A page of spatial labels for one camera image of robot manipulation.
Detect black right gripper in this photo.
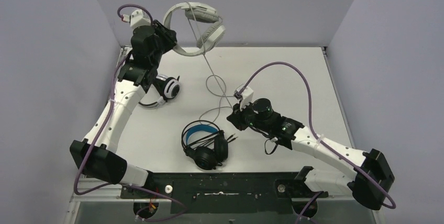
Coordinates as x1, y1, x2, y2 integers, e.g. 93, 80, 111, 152
228, 98, 270, 133

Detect white and black headphones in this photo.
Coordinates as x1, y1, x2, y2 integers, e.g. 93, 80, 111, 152
138, 74, 181, 108

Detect black headphones with blue band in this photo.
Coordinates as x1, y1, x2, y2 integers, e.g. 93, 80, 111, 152
181, 120, 229, 171

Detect black headphone cable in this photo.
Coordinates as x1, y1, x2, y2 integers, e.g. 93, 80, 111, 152
187, 130, 240, 152

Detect grey white headphones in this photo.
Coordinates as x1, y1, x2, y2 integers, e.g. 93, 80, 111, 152
163, 2, 226, 57

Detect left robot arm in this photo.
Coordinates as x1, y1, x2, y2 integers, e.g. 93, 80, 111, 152
70, 20, 176, 196

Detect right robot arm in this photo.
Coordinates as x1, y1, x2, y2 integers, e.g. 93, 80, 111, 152
227, 98, 396, 210

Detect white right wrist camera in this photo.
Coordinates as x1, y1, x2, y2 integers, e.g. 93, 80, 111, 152
234, 84, 254, 110

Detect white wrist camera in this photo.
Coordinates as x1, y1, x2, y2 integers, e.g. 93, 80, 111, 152
119, 9, 152, 29
234, 84, 254, 110

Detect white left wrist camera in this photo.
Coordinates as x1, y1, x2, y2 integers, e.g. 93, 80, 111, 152
119, 9, 152, 29

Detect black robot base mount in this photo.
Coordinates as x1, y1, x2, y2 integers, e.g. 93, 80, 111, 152
119, 172, 328, 215

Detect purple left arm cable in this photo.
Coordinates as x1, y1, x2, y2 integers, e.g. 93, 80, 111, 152
73, 4, 188, 223

